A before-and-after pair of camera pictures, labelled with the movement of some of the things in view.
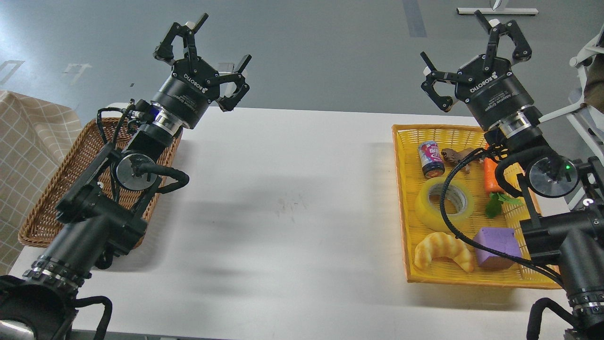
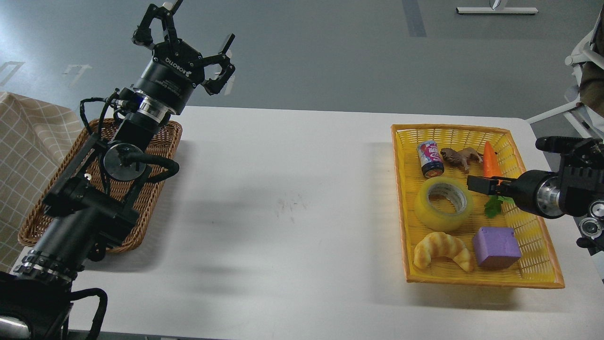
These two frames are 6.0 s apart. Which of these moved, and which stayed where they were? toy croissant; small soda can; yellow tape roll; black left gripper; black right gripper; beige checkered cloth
Moved: black right gripper; black left gripper
Stayed: yellow tape roll; small soda can; beige checkered cloth; toy croissant
